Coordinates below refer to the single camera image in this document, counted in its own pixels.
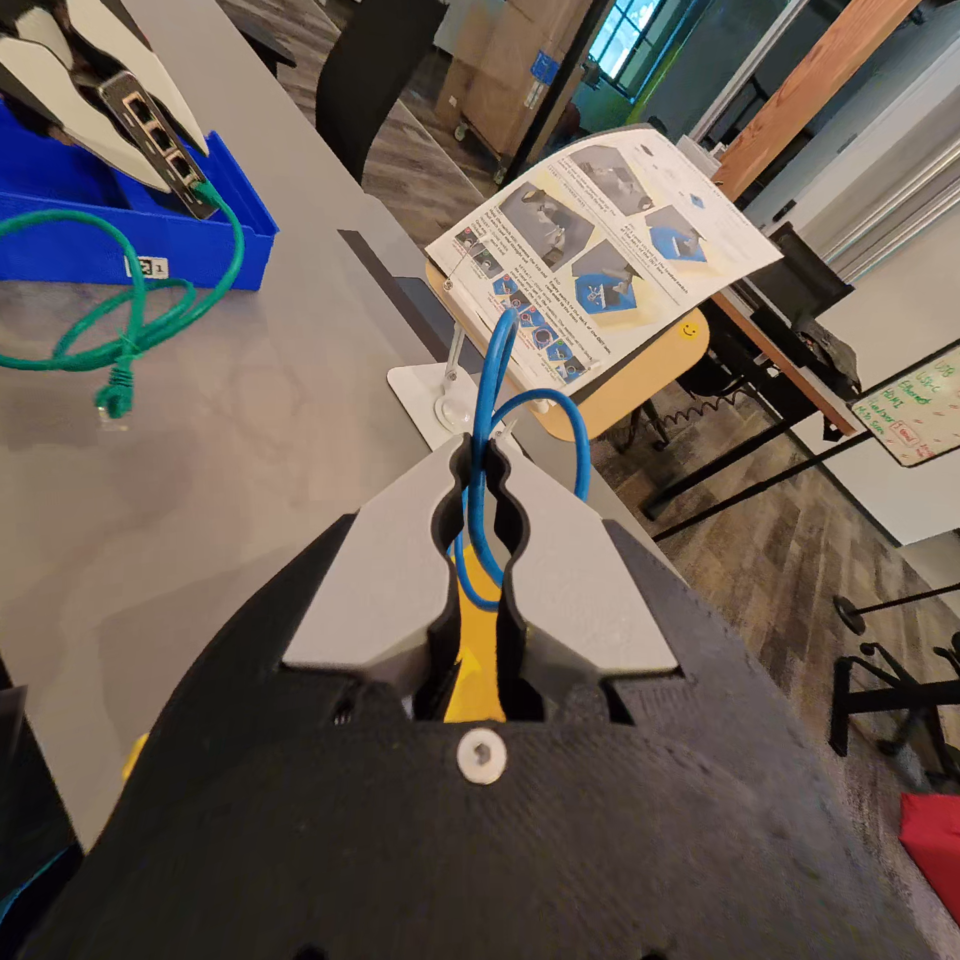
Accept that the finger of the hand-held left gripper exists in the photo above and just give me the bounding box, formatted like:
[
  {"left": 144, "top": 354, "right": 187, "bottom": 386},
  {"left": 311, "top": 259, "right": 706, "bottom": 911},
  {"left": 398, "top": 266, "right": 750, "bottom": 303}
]
[
  {"left": 0, "top": 36, "right": 175, "bottom": 194},
  {"left": 63, "top": 0, "right": 211, "bottom": 159}
]

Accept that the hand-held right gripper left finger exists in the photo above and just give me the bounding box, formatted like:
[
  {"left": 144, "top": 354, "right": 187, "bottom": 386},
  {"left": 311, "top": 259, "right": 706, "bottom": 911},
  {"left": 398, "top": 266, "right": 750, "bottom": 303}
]
[{"left": 281, "top": 433, "right": 474, "bottom": 721}]

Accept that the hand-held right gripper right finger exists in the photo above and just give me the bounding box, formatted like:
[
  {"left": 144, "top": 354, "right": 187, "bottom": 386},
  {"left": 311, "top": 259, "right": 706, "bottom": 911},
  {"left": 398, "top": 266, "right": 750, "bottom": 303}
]
[{"left": 486, "top": 438, "right": 682, "bottom": 723}]

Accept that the black ethernet switch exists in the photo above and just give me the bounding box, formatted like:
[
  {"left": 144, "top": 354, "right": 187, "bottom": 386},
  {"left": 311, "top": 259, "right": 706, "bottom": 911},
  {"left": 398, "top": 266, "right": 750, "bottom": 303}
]
[{"left": 96, "top": 71, "right": 224, "bottom": 222}]

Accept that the yellow plastic bin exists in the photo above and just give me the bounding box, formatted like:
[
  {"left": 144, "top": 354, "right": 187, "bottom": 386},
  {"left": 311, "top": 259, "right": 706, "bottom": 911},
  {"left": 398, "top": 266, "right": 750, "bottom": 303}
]
[{"left": 122, "top": 543, "right": 505, "bottom": 781}]

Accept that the blue ethernet cable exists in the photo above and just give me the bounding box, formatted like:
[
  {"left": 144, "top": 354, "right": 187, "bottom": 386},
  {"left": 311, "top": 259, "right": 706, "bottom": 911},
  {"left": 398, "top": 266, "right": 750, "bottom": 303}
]
[{"left": 448, "top": 307, "right": 592, "bottom": 610}]

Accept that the blue plastic bin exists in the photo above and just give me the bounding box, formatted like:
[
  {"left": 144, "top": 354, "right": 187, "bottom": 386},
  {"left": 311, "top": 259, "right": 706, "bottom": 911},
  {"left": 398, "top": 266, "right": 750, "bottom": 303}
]
[{"left": 0, "top": 101, "right": 280, "bottom": 292}]

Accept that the green ethernet cable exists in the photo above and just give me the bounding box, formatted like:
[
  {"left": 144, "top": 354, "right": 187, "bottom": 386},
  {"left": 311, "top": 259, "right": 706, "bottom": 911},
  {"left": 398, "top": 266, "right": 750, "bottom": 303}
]
[{"left": 0, "top": 180, "right": 247, "bottom": 421}]

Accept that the black office chair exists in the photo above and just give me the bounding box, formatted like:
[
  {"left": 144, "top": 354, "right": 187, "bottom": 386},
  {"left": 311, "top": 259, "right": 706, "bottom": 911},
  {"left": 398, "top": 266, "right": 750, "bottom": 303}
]
[{"left": 315, "top": 0, "right": 451, "bottom": 187}]

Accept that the black floor stand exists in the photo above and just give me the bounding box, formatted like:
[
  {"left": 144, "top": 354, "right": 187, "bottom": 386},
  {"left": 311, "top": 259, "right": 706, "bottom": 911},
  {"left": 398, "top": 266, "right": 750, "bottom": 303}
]
[{"left": 832, "top": 583, "right": 960, "bottom": 639}]

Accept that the black chair base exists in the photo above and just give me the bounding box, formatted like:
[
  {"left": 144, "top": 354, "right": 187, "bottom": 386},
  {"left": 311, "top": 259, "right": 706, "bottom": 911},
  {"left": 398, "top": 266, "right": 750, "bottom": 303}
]
[{"left": 828, "top": 633, "right": 960, "bottom": 760}]

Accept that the wooden side table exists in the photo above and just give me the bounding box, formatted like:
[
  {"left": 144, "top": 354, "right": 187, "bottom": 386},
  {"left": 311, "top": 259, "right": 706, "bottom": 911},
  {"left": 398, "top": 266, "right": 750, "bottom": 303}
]
[{"left": 643, "top": 288, "right": 879, "bottom": 543}]

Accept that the whiteboard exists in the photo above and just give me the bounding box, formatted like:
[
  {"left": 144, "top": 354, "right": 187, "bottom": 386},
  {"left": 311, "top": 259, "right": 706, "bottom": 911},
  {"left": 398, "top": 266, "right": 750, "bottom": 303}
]
[{"left": 849, "top": 345, "right": 960, "bottom": 470}]

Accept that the printed instruction sheet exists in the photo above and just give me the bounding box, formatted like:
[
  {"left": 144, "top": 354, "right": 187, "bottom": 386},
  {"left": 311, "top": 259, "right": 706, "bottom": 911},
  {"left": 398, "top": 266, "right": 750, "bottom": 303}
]
[{"left": 425, "top": 126, "right": 785, "bottom": 393}]

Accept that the cardboard box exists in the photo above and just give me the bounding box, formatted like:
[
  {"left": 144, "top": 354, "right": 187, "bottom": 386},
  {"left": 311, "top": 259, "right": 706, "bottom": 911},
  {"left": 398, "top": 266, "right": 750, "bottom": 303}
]
[{"left": 435, "top": 0, "right": 597, "bottom": 181}]

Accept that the red cushion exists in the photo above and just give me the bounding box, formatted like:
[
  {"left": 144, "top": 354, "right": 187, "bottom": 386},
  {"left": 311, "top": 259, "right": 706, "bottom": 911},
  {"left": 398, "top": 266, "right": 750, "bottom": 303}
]
[{"left": 900, "top": 791, "right": 960, "bottom": 905}]

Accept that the wooden beam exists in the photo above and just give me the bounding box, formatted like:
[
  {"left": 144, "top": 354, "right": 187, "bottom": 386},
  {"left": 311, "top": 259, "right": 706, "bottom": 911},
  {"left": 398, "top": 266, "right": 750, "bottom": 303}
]
[{"left": 711, "top": 0, "right": 925, "bottom": 202}]

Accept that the dark desk cable flap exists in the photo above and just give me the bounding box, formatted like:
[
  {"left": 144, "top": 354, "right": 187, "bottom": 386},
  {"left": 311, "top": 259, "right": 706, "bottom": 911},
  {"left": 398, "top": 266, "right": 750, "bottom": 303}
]
[{"left": 337, "top": 228, "right": 481, "bottom": 369}]

